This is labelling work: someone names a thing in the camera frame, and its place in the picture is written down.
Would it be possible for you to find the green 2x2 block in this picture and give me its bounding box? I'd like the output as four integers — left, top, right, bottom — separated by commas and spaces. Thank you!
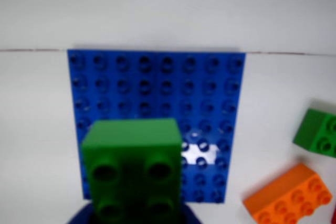
293, 108, 336, 158

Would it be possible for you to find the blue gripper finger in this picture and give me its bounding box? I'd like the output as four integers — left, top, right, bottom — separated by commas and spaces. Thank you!
65, 200, 202, 224

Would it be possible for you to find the blue 8x8 baseplate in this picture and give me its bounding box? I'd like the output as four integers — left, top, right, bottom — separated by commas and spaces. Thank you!
67, 48, 247, 204

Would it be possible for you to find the white board sheet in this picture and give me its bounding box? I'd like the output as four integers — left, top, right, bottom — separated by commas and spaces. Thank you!
0, 0, 336, 56
0, 48, 336, 224

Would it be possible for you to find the orange 2x4 block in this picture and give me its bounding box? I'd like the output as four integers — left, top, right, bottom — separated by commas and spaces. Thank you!
243, 163, 333, 224

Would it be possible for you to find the green 2x4 block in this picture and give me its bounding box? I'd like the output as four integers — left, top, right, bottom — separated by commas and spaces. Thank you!
80, 118, 184, 224

